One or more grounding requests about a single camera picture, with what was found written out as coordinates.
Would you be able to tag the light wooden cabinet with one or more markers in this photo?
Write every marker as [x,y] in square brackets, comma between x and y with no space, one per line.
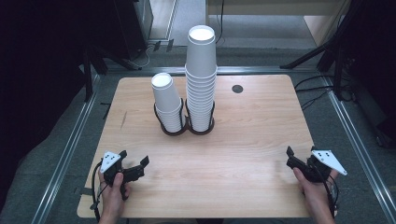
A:
[317,18]

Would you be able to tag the person's right hand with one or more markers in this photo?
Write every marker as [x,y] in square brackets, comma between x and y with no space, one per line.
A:
[316,194]

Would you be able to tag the black tripod stand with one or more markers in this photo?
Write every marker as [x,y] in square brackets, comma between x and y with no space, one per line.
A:
[337,62]
[90,74]

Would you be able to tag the aluminium floor rail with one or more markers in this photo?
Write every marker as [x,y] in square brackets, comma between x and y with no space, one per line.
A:
[67,155]
[358,149]
[249,70]

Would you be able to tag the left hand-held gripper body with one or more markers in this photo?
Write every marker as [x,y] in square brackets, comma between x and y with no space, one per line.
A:
[109,161]

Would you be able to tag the person's left hand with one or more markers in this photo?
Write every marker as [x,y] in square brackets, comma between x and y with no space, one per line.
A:
[112,199]

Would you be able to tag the black round table grommet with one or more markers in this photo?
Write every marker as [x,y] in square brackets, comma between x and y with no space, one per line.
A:
[237,89]

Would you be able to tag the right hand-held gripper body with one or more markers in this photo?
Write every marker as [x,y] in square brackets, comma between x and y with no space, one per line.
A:
[317,169]

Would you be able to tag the stack of white paper cups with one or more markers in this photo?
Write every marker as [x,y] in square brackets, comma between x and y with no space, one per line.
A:
[165,96]
[200,93]

